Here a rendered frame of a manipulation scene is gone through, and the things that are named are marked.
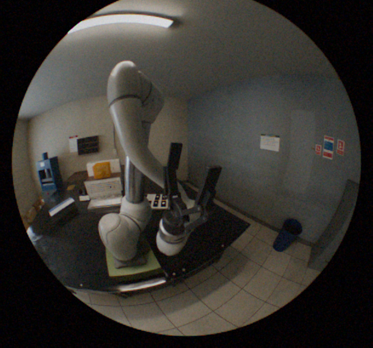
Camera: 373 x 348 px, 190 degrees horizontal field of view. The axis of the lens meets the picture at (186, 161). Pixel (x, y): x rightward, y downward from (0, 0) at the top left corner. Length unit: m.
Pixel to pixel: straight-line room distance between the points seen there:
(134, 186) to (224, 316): 1.64
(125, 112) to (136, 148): 0.10
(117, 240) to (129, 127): 0.41
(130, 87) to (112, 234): 0.49
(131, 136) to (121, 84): 0.15
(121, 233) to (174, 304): 1.26
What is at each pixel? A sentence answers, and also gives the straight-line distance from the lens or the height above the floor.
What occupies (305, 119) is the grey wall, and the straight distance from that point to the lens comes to 1.96.
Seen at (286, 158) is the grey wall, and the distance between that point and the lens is 1.93.
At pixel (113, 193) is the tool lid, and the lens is 1.38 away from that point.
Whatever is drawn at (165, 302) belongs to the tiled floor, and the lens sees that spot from 1.59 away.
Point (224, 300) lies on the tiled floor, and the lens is 1.63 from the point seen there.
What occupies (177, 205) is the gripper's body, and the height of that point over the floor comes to 1.42.
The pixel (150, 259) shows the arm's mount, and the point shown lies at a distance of 0.66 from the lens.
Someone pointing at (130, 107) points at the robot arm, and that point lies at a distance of 0.29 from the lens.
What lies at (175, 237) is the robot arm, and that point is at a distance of 0.33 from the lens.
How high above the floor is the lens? 1.58
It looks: 14 degrees down
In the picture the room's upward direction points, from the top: straight up
